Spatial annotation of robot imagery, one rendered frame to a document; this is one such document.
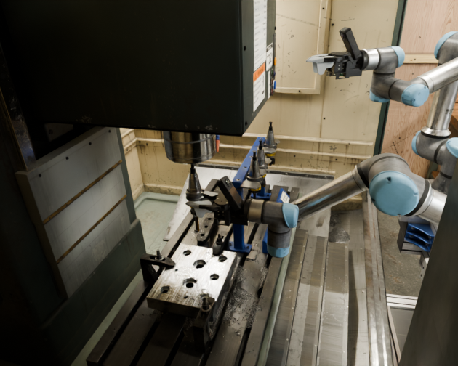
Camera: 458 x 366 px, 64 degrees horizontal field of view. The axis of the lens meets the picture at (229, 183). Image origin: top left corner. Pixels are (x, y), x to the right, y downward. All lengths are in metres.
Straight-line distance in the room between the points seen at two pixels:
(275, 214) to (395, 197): 0.35
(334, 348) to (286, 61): 1.37
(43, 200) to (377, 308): 1.23
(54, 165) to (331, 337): 1.14
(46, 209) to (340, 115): 1.49
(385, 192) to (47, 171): 1.00
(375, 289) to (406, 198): 0.64
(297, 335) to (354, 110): 1.18
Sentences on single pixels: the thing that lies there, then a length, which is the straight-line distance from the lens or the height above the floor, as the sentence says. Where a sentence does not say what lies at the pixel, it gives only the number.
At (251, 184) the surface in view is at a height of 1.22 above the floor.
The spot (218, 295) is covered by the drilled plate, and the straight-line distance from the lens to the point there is 1.26.
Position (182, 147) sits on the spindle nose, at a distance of 1.08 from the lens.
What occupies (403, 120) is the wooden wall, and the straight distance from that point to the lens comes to 3.88.
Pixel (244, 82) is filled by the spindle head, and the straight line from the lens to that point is 0.93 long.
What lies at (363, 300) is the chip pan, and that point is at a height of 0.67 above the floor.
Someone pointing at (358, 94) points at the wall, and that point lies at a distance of 2.06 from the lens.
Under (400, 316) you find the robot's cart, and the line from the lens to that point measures 2.40.
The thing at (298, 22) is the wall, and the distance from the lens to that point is 2.01.
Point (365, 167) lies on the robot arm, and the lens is 1.21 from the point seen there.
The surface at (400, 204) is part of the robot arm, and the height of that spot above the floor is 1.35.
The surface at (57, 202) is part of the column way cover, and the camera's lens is 1.34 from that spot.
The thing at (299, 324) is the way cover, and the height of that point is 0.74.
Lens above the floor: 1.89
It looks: 29 degrees down
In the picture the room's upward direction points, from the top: 2 degrees counter-clockwise
